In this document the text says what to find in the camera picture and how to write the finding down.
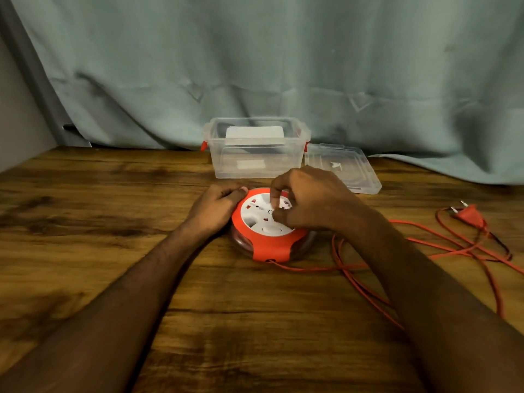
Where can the person's right hand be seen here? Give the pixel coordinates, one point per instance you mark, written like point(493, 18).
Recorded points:
point(319, 200)

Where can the person's left hand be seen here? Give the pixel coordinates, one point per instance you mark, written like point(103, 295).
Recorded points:
point(213, 210)

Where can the person's right thumb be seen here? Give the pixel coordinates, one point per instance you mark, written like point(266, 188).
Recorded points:
point(282, 218)

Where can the person's left thumb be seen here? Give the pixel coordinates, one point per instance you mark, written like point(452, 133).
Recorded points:
point(236, 196)

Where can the person's left forearm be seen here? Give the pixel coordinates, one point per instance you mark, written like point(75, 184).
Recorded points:
point(106, 315)

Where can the person's right forearm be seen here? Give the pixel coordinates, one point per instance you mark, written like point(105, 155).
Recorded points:
point(442, 315)

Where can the clear plastic storage container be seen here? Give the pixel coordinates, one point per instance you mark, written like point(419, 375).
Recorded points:
point(262, 159)

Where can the white rectangular box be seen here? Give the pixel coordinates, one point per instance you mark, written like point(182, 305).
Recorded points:
point(254, 135)

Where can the clear plastic container lid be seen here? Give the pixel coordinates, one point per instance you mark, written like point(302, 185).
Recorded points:
point(348, 167)

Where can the pale green cloth curtain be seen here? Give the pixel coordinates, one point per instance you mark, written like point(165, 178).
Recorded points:
point(286, 57)

